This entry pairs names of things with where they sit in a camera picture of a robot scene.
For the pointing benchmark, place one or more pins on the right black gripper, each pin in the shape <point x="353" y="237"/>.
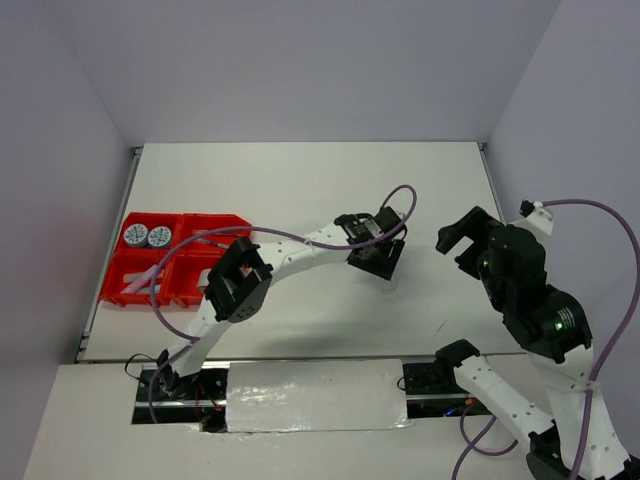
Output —
<point x="473" y="224"/>

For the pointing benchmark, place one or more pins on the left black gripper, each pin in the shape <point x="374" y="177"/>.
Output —
<point x="384" y="265"/>

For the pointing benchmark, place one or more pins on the small clear tape roll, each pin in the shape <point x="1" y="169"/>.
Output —
<point x="389" y="286"/>

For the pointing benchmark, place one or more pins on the red gel pen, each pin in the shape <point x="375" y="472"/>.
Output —
<point x="219" y="232"/>

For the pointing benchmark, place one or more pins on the blue gel pen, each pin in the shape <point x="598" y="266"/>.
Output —
<point x="214" y="244"/>

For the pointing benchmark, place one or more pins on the blue white putty jar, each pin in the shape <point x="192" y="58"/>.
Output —
<point x="159" y="237"/>
<point x="135" y="236"/>

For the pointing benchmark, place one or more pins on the purple glue stick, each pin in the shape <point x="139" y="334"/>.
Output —
<point x="140" y="281"/>

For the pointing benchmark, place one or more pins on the large clear tape roll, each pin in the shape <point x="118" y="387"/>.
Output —
<point x="202" y="281"/>

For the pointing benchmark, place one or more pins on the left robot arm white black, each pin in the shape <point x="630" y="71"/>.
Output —
<point x="237" y="285"/>

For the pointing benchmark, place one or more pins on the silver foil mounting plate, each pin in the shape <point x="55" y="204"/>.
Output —
<point x="315" y="396"/>

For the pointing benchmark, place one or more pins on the red compartment storage bin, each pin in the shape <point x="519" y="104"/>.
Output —
<point x="179" y="276"/>

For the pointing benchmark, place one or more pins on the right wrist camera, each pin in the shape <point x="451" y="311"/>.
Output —
<point x="536" y="218"/>

